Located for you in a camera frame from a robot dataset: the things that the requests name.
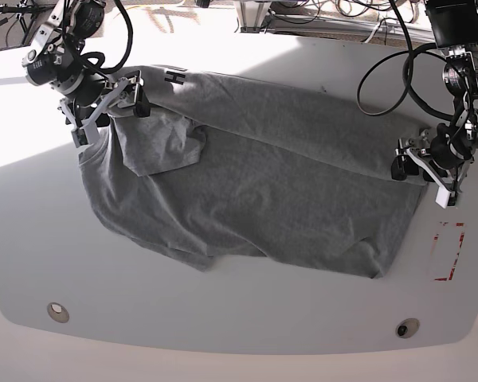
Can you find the red tape rectangle marking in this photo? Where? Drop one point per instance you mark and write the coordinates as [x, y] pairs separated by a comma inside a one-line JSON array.
[[445, 251]]

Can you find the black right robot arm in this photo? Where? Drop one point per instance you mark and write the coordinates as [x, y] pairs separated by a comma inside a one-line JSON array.
[[56, 57]]

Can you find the round table hole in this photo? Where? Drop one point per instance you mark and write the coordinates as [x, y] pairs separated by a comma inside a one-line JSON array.
[[58, 312], [407, 328]]

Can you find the aluminium frame post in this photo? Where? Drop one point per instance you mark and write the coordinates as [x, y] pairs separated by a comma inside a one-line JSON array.
[[251, 15]]

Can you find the black tripod stand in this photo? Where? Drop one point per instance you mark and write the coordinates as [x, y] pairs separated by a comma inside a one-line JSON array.
[[25, 14]]

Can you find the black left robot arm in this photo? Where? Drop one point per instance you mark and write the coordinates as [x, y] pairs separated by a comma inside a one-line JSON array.
[[455, 29]]

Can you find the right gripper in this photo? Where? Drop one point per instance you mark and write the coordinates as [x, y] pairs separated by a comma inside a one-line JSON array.
[[99, 99]]

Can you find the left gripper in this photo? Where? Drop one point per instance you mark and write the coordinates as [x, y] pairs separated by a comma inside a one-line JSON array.
[[437, 156]]

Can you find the grey T-shirt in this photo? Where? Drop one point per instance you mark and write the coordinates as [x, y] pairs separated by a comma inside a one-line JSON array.
[[224, 165]]

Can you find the left round table hole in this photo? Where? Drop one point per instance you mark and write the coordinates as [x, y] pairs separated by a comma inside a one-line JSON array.
[[58, 312]]

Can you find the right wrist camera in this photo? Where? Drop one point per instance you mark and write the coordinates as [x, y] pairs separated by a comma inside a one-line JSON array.
[[85, 136]]

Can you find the right round table hole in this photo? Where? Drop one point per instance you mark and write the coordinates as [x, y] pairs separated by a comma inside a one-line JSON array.
[[407, 328]]

